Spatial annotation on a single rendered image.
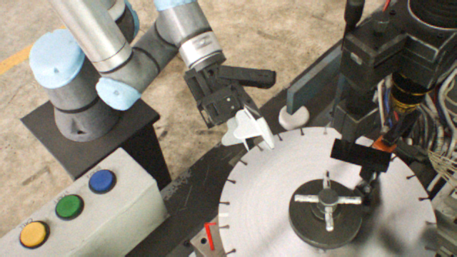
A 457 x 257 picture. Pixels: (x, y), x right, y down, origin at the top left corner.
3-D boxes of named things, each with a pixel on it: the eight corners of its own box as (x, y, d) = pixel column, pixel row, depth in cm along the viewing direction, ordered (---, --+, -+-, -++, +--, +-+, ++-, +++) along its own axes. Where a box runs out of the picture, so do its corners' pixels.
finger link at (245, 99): (255, 132, 79) (231, 103, 84) (264, 128, 79) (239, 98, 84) (253, 115, 75) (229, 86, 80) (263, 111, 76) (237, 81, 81)
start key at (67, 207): (68, 225, 77) (64, 220, 75) (56, 210, 79) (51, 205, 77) (87, 209, 78) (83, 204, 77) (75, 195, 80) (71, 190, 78)
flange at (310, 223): (300, 173, 73) (300, 165, 71) (368, 193, 70) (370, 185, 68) (278, 232, 67) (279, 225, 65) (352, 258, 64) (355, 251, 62)
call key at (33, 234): (33, 253, 74) (27, 248, 72) (21, 238, 76) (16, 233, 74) (53, 236, 76) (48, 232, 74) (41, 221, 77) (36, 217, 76)
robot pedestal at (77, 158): (78, 236, 171) (-23, 120, 110) (158, 170, 186) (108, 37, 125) (142, 312, 153) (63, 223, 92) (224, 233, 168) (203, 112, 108)
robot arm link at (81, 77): (37, 98, 100) (9, 56, 89) (76, 61, 107) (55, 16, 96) (78, 118, 96) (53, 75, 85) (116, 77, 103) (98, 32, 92)
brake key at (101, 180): (101, 198, 79) (98, 193, 78) (88, 185, 81) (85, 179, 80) (119, 183, 81) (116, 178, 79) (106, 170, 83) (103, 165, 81)
